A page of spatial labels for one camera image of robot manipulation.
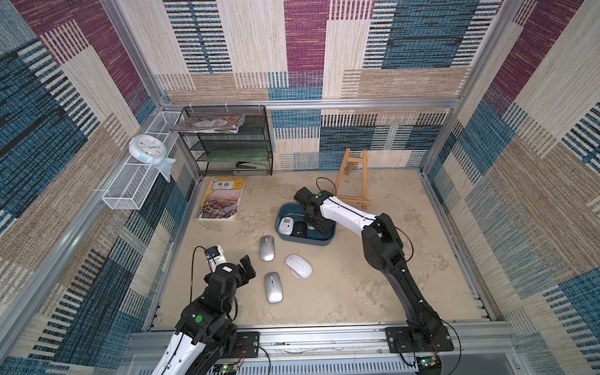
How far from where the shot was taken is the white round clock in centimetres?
73

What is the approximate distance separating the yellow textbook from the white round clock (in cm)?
34

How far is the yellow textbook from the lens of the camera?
3.46 feet
